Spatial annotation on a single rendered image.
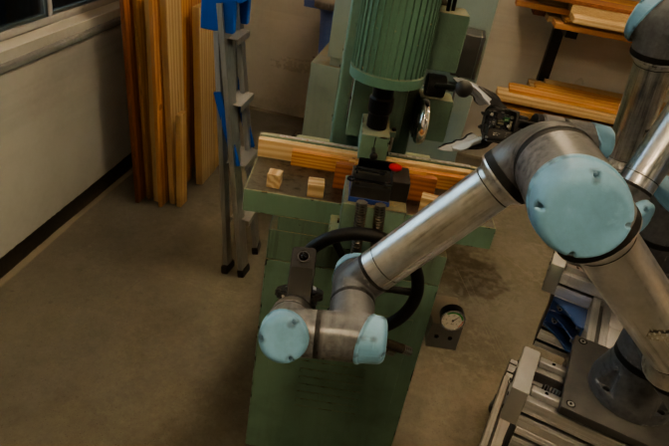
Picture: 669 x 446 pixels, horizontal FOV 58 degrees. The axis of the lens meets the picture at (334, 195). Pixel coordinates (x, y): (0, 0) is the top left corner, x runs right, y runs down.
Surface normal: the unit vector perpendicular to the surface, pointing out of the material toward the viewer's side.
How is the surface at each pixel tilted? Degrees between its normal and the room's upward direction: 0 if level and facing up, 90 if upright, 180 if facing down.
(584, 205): 85
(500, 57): 90
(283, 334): 62
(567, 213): 85
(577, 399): 0
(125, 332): 0
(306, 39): 90
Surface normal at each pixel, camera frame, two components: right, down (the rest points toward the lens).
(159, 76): 0.97, 0.19
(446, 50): -0.07, 0.49
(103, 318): 0.14, -0.86
